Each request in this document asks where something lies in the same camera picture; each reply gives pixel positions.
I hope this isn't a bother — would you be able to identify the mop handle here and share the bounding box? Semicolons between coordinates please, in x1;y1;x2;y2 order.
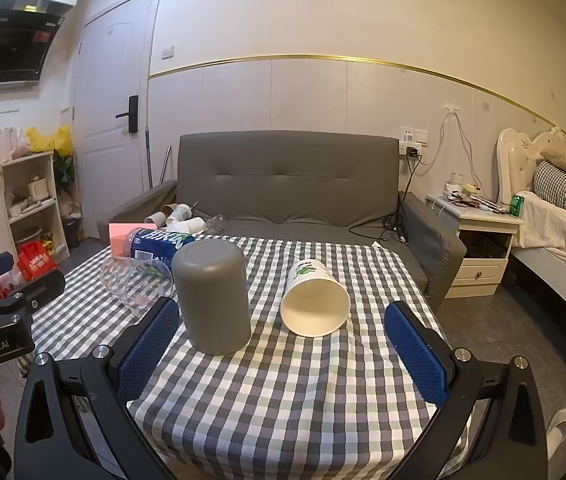
143;127;155;189

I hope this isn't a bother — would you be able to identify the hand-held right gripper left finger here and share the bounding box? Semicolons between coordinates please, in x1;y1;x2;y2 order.
13;296;181;480

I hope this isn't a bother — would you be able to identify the white blanket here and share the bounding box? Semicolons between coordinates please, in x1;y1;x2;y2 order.
512;190;566;297

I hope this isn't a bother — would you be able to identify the pink box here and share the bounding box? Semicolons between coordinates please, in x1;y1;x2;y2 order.
108;222;140;257

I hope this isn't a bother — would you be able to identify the white wall socket panel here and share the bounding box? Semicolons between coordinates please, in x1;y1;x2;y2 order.
398;126;429;147

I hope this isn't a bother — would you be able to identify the white cable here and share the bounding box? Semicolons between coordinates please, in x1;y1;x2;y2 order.
419;109;485;187

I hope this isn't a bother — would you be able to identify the clear plastic bottle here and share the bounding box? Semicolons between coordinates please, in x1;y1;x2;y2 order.
202;214;229;235

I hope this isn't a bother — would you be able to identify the white door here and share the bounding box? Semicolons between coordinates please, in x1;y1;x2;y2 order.
70;0;157;241

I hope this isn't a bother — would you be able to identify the blue labelled bottle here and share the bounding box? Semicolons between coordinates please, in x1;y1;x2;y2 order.
124;227;197;267

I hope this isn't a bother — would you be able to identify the cream nightstand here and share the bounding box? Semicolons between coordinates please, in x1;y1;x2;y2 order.
425;192;524;300

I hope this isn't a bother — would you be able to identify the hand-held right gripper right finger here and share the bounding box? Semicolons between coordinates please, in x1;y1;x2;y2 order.
384;301;550;480

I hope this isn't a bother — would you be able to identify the black range hood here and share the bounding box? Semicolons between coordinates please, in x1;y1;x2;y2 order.
0;0;76;92

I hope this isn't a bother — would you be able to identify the white slipper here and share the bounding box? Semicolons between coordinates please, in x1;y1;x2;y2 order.
545;408;566;462

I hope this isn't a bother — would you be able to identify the red bag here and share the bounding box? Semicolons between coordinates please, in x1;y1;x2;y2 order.
16;240;60;282

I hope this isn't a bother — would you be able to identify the pink kettle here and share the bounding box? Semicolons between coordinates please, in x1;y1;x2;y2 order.
0;127;19;164

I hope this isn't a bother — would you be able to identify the cream bed headboard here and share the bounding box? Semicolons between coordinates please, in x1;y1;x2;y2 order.
495;127;565;207

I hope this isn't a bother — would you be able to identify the white paper cup green print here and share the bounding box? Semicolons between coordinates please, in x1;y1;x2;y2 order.
280;258;352;337

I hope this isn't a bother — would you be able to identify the grey plastic cup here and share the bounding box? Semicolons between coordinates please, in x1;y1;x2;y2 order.
172;238;253;357

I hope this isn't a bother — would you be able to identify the yellow plastic bag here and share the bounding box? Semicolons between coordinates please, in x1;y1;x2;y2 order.
25;124;73;156

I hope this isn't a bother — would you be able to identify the black door lock handle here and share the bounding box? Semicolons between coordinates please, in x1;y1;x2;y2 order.
115;94;140;134

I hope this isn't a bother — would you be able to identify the black trash bin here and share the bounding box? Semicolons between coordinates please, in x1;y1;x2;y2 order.
62;214;84;250

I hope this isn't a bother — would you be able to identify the black cable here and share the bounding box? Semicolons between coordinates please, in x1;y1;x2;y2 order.
349;156;418;242

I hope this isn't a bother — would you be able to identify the clear plastic cup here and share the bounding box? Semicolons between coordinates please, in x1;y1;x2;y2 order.
100;255;177;319

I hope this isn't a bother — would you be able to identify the grey checked tablecloth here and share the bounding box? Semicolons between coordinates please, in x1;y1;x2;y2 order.
29;233;470;480

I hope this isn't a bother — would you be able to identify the grey sofa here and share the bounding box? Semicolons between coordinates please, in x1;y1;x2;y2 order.
96;130;468;312

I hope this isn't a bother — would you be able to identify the white printed paper cup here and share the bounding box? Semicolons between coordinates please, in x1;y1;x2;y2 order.
165;203;192;226

